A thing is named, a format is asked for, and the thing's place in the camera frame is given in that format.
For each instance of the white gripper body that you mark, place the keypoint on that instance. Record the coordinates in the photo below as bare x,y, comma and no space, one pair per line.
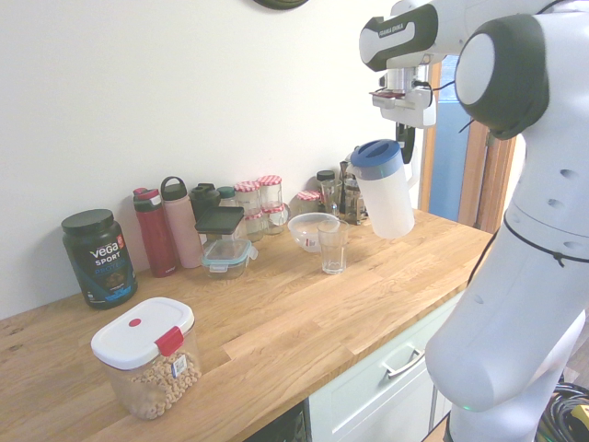
416,110

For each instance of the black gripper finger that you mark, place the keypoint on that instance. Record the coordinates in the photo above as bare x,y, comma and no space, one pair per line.
409,145
400,136

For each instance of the translucent pitcher with blue lid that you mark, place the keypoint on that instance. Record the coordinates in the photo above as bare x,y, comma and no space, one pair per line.
389,202

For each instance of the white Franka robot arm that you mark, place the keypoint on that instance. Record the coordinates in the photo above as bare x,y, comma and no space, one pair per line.
506,276

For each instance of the pink water bottle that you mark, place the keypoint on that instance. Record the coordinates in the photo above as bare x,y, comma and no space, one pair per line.
181,230

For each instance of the dark red water bottle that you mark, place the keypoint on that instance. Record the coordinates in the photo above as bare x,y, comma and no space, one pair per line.
154,239

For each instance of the glass French press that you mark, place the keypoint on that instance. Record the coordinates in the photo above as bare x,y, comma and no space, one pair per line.
353,202

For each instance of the jar with black lid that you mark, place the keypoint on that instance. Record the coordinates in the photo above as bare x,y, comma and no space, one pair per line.
325,176

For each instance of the small glass shaker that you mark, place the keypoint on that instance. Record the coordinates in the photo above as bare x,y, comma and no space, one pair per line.
333,210

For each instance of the jar with red gingham lid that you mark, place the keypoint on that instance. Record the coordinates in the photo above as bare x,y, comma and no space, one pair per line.
307,200
254,228
275,218
269,186
247,193

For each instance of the clear faceted drinking glass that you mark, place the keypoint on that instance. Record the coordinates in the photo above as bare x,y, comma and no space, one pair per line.
332,248

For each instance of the white plastic bowl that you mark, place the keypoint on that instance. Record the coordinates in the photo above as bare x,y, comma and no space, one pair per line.
303,232

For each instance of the jar with green lid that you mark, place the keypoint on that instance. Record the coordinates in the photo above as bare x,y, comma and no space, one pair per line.
226,192

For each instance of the clear container with dark lid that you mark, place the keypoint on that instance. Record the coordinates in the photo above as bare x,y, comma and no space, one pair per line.
220,221

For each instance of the black shaker bottle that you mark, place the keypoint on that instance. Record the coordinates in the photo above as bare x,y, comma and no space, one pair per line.
204,195

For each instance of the glass container with teal lid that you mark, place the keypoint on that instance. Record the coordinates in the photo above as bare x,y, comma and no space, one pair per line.
227,258

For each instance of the pale green cabinet drawer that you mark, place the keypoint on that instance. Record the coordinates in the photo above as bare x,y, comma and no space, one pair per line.
368,400

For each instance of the black built-in appliance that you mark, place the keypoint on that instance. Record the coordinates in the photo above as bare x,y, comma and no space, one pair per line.
290,426

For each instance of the yellow black box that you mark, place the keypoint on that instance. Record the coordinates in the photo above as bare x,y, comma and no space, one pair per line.
580,416

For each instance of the black Vega protein tub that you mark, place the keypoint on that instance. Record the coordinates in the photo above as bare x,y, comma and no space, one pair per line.
101,262

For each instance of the cereal container with white lid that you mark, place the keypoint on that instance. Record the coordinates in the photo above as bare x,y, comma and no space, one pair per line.
142,340

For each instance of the red black wrist camera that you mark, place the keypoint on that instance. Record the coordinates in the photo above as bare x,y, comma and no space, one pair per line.
386,95

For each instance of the wooden door frame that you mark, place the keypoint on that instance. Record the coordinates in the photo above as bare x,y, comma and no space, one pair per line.
492,184

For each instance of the black round wall object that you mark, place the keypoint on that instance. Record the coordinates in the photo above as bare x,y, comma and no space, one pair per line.
280,3

